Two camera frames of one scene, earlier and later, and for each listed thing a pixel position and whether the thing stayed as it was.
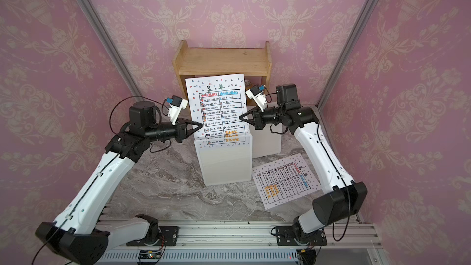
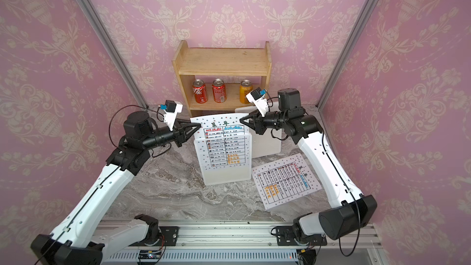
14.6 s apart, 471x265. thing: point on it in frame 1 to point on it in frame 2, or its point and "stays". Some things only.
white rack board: x=225 y=160 stays
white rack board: x=265 y=143 stays
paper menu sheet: x=217 y=102 to x=222 y=140
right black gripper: x=259 y=121 stays
